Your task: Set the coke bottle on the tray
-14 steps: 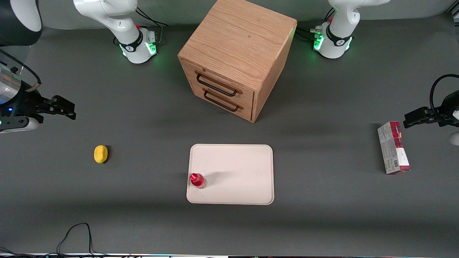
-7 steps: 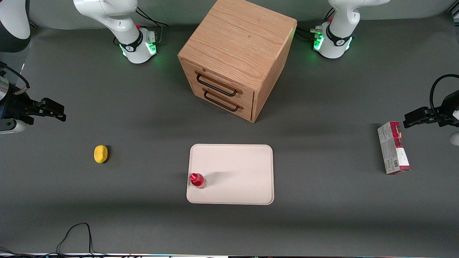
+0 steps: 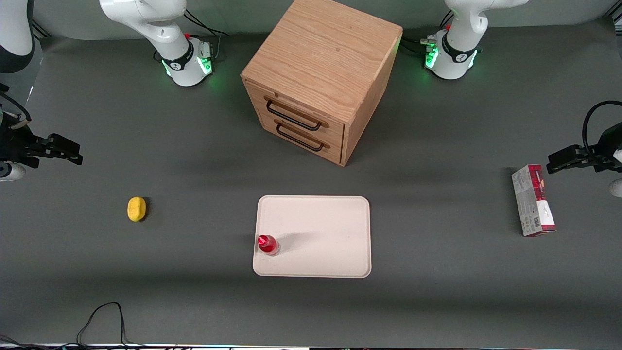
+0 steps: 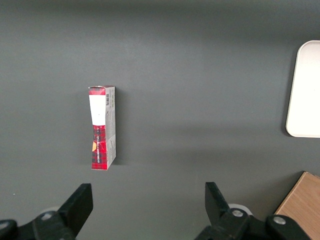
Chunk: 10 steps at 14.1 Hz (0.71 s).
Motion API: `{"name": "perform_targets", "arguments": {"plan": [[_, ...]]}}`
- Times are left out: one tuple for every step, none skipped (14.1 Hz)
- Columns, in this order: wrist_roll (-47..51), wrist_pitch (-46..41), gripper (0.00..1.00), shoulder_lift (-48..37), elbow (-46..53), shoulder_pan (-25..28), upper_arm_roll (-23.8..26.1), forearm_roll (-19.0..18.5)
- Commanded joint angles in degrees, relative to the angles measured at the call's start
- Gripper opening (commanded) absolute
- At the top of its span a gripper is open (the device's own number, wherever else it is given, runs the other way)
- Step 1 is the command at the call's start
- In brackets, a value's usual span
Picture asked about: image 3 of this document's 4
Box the long black drawer handle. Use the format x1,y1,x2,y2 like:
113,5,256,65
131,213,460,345
264,96,329,132

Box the black arm base cables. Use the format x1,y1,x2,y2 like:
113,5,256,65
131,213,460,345
400,10,455,57
182,9,229,63

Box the wooden drawer cabinet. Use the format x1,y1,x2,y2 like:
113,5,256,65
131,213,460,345
241,0,403,167

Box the grey and red carton box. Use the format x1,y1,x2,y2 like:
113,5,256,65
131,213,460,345
511,164,557,237

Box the yellow lemon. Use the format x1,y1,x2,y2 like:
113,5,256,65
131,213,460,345
127,197,147,223

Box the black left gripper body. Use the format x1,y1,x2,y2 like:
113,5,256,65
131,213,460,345
593,123,622,174

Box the beige rectangular tray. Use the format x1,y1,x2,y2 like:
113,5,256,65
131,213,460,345
252,195,372,279

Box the short black drawer handle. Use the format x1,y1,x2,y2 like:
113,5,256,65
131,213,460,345
275,119,331,152

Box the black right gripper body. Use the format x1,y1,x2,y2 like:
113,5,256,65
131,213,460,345
0,115,48,169

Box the thin black table cable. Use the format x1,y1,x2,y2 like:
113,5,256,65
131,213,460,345
0,302,146,350

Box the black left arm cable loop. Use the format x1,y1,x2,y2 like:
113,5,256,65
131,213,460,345
582,100,622,157

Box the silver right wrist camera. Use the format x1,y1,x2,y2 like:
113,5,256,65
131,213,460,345
0,162,26,182

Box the black right arm base cables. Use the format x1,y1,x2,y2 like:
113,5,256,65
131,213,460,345
182,9,229,63

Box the black left arm base cables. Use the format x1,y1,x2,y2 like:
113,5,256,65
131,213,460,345
400,10,455,57

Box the red coke bottle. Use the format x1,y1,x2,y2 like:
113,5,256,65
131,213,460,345
257,235,281,257

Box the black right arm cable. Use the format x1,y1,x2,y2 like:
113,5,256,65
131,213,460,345
0,91,32,128

